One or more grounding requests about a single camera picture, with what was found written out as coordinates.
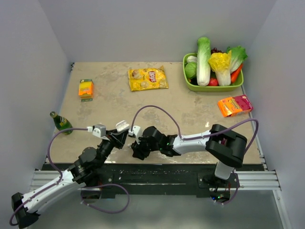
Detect long napa cabbage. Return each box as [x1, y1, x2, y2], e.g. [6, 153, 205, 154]
[197, 37, 211, 86]

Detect orange pink snack box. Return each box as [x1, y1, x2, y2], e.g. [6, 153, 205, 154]
[217, 94, 254, 117]

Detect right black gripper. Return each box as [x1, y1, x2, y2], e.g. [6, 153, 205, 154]
[131, 133, 162, 160]

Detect orange carrot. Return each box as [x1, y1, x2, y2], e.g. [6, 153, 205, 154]
[231, 64, 243, 83]

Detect red tomato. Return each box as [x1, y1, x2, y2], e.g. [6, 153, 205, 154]
[208, 78, 218, 86]

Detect white earbud charging case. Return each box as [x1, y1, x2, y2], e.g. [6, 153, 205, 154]
[115, 120, 130, 132]

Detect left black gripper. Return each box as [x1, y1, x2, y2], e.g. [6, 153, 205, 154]
[96, 127, 129, 168]

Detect white cauliflower piece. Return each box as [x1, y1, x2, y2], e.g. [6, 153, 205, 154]
[186, 55, 197, 63]

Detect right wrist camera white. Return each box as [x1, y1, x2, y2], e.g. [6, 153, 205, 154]
[128, 125, 142, 141]

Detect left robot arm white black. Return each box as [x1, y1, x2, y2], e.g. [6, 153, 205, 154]
[10, 125, 133, 229]

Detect purple cable loop below base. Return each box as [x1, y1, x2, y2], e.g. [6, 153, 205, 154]
[80, 182, 131, 214]

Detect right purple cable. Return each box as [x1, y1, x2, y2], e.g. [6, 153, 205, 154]
[131, 105, 259, 158]

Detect round green cabbage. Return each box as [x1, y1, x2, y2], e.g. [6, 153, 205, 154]
[184, 62, 197, 79]

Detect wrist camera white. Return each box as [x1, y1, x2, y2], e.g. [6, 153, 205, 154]
[128, 125, 142, 141]
[87, 124, 106, 139]

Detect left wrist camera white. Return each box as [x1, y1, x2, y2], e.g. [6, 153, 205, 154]
[87, 124, 106, 139]

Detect yellow Lays chips bag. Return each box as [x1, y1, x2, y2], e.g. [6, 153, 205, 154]
[128, 65, 169, 92]

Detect green plastic basket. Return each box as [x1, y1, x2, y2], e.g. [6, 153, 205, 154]
[183, 53, 244, 92]

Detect orange yellow sponge pack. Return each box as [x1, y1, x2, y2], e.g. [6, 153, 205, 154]
[78, 79, 94, 102]

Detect dark red grapes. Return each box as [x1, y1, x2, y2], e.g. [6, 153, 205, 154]
[211, 48, 222, 54]

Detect green lettuce leaf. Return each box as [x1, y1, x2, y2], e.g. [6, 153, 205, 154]
[226, 45, 248, 73]

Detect green glass bottle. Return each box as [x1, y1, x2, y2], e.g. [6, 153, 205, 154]
[50, 111, 72, 131]

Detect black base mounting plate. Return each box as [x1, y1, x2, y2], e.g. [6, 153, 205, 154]
[42, 163, 265, 198]

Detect yellow leaf cabbage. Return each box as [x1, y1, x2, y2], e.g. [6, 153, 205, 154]
[208, 51, 232, 86]

